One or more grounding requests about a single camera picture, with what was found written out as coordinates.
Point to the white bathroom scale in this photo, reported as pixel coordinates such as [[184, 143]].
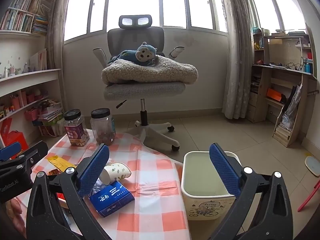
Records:
[[313, 165]]

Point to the wooden desk with shelves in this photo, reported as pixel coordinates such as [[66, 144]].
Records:
[[283, 76]]

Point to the red white checkered tablecloth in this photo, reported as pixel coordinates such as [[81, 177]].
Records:
[[157, 211]]

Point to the yellow snack wrapper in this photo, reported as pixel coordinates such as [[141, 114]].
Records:
[[60, 163]]

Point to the left grey curtain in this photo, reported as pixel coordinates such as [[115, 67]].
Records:
[[55, 41]]

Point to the blue monkey plush toy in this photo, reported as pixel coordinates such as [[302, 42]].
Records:
[[140, 55]]

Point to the red stool leg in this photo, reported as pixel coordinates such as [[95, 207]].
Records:
[[315, 189]]

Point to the purple label nut jar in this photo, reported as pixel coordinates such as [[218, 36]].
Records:
[[75, 127]]

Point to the grey mesh office chair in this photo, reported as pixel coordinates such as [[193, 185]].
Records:
[[138, 27]]

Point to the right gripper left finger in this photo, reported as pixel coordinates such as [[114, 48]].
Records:
[[45, 219]]

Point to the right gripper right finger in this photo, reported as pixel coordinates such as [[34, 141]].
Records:
[[273, 216]]

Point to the blue cigarette box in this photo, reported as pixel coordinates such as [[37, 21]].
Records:
[[111, 198]]

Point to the red gift box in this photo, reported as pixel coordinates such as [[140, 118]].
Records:
[[13, 137]]

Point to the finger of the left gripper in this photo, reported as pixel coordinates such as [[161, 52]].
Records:
[[9, 151]]

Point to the white trash bin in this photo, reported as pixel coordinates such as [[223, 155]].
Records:
[[204, 194]]

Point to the white wall bookshelf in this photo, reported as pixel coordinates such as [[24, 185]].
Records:
[[29, 77]]

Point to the white paper cup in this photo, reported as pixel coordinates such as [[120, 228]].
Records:
[[114, 172]]

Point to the person left hand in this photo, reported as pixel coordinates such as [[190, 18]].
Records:
[[14, 211]]

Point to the blue white paper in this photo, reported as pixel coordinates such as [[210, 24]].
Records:
[[98, 186]]

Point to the beige fleece blanket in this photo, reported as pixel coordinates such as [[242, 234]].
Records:
[[164, 70]]

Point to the clear jar with nuts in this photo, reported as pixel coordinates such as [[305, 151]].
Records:
[[102, 124]]

